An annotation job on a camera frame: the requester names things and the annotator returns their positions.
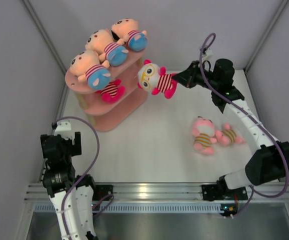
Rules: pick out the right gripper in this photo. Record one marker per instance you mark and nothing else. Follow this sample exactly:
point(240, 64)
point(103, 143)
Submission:
point(187, 77)

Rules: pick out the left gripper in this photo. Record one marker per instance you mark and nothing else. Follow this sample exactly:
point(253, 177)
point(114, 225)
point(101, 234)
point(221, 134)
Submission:
point(75, 149)

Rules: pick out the pink frog toy striped shirt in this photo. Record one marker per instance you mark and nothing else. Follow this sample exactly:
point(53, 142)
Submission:
point(204, 133)

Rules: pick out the white panda toy yellow glasses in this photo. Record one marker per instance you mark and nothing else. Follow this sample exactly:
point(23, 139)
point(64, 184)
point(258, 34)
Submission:
point(112, 92)

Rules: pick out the black-haired boy doll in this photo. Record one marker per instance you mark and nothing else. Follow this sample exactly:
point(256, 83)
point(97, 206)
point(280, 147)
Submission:
point(127, 29)

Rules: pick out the peach pig toy blue shorts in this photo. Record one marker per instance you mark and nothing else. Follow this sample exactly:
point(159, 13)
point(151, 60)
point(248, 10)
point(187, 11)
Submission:
point(102, 42)

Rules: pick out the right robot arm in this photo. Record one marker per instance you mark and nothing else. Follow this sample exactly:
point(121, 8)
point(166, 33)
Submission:
point(270, 157)

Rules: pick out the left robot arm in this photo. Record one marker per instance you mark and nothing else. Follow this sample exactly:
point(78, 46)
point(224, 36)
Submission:
point(70, 194)

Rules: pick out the pink wooden shelf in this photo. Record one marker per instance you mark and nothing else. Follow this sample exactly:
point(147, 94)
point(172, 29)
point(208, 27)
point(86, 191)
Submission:
point(106, 116)

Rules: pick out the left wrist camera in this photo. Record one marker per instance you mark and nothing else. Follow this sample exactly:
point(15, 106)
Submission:
point(62, 128)

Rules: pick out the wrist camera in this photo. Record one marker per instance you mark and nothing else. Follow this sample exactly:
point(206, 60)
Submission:
point(206, 55)
point(62, 128)

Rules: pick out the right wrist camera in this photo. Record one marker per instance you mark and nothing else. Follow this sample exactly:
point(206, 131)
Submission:
point(206, 55)

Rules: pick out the white slotted cable duct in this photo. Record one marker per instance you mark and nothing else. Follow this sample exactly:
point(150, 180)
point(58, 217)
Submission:
point(208, 208)

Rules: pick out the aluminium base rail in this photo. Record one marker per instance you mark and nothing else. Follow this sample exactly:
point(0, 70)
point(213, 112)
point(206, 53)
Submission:
point(158, 192)

